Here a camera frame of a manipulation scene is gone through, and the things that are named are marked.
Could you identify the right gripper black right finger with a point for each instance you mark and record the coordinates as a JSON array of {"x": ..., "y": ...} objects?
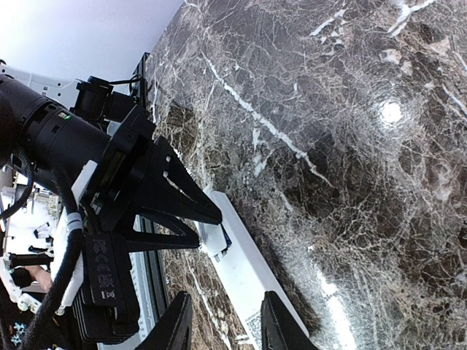
[{"x": 279, "y": 330}]

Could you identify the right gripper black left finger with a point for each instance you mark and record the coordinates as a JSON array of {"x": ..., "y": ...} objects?
[{"x": 173, "y": 331}]

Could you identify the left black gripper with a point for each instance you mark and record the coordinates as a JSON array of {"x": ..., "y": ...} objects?
[{"x": 137, "y": 176}]

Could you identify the white air conditioner remote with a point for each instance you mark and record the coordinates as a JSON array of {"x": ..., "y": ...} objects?
[{"x": 243, "y": 271}]

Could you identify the blue battery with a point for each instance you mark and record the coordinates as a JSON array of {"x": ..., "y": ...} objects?
[{"x": 228, "y": 241}]

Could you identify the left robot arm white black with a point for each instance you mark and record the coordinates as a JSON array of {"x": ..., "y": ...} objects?
[{"x": 63, "y": 124}]

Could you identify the white slotted cable duct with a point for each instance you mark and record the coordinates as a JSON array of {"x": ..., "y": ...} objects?
[{"x": 142, "y": 288}]

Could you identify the black front rail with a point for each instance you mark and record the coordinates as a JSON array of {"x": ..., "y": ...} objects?
[{"x": 156, "y": 283}]

